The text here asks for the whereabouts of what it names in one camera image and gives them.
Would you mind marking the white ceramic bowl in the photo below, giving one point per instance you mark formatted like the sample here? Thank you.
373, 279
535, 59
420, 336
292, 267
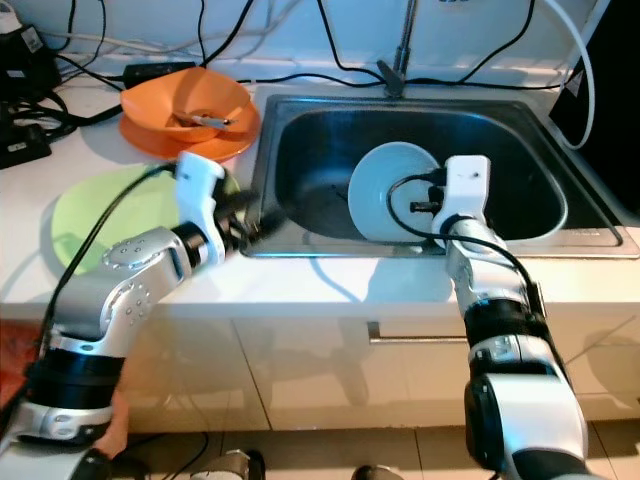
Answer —
375, 190

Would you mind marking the black power supply box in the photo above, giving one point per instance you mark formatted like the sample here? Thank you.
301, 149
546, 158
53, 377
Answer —
30, 60

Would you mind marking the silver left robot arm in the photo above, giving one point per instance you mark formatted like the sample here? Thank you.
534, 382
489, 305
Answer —
120, 290

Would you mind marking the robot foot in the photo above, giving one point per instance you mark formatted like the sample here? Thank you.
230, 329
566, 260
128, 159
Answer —
378, 474
225, 466

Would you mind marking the black power strip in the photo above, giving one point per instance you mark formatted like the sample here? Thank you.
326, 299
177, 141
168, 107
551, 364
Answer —
20, 145

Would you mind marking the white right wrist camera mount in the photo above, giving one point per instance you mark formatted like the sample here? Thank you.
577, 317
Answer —
465, 185

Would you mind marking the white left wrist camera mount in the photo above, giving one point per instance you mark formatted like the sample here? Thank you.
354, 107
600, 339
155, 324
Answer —
202, 180

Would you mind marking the black adapter brick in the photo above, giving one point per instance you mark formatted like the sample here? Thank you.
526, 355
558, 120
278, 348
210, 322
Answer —
160, 71

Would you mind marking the orange plastic bowl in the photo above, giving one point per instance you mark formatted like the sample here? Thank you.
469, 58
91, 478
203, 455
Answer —
160, 95

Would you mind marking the stainless steel sink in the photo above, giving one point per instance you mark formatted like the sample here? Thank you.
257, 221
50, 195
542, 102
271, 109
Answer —
310, 165

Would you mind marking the light green plate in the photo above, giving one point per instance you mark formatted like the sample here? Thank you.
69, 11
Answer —
140, 210

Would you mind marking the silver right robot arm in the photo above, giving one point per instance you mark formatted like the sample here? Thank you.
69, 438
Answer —
530, 420

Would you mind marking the silver brown kitchen utensil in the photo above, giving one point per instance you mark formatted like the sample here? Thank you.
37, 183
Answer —
210, 120

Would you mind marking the metal faucet pipe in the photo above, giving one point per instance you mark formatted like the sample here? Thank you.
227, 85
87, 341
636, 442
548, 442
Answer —
390, 78

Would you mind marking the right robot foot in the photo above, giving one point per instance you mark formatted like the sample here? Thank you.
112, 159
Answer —
378, 474

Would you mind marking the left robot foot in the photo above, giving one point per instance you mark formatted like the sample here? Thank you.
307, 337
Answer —
225, 466

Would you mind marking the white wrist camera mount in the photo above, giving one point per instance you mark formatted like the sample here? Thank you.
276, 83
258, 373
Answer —
202, 180
465, 185

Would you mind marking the orange plastic plate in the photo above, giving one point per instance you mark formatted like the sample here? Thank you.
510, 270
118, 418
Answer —
180, 150

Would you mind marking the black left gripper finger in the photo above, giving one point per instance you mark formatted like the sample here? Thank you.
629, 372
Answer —
272, 222

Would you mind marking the cream kitchen cabinet door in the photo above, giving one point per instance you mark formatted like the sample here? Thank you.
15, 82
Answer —
190, 375

